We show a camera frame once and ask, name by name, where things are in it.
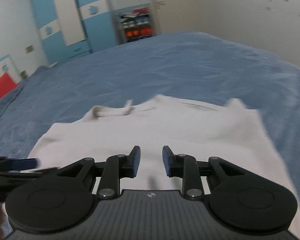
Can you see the red pillow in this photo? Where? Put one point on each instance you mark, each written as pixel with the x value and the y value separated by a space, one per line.
pixel 1 88

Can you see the metal shoe rack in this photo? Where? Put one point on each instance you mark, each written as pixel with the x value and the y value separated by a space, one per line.
pixel 137 25

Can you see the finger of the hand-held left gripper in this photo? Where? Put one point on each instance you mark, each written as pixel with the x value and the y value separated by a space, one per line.
pixel 27 173
pixel 17 164

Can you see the white printed sweatshirt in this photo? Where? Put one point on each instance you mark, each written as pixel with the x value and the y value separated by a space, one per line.
pixel 190 132

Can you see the red shoe box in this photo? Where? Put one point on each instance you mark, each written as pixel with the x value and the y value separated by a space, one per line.
pixel 141 10

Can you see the brown wall socket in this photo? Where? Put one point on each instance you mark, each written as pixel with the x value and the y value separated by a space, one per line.
pixel 23 74

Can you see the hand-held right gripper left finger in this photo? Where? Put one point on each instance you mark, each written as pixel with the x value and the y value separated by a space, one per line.
pixel 134 162

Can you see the blue bedspread bed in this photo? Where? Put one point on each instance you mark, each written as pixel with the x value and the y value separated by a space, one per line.
pixel 165 65

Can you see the blue and white wardrobe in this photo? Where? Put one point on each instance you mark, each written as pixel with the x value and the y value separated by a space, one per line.
pixel 72 17

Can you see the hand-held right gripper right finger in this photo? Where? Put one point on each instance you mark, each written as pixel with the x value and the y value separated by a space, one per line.
pixel 166 161

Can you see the brown wall light switch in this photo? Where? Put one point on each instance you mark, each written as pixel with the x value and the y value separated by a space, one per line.
pixel 29 49

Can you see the blue headboard with apple shapes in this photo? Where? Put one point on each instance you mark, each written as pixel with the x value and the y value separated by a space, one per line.
pixel 2 66

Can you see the white door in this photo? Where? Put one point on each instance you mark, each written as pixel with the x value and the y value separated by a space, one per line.
pixel 175 7

